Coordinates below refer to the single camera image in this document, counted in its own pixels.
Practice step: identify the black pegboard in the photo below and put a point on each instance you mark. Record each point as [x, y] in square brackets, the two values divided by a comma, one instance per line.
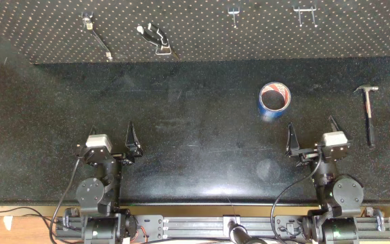
[198, 37]

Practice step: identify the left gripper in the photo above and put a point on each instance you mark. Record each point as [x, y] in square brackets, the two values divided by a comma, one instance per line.
[120, 157]

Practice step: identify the roll of blue tape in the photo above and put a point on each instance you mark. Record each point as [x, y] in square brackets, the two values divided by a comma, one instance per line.
[266, 110]

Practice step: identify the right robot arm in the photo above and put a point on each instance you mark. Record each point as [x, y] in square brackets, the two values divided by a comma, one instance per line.
[345, 194]

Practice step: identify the wrench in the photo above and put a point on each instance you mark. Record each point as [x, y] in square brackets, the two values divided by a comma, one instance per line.
[97, 38]

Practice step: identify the hammer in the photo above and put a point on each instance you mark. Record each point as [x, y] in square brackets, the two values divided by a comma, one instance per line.
[368, 105]

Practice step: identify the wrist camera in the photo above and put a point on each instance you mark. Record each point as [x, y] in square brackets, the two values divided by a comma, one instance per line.
[334, 138]
[99, 141]

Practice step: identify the mounting rail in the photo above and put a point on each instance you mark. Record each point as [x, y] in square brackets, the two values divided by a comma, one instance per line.
[195, 225]

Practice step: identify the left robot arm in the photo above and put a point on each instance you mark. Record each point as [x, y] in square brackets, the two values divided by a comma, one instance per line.
[93, 196]

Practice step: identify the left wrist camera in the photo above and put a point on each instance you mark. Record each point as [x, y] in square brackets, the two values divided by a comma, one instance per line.
[99, 141]

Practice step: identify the metal hook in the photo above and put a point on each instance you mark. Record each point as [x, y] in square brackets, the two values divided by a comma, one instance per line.
[87, 14]
[233, 11]
[163, 53]
[304, 9]

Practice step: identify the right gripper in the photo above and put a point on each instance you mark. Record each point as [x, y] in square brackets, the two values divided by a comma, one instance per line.
[305, 154]

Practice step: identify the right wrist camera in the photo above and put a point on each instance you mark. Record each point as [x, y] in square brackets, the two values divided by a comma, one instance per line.
[334, 138]

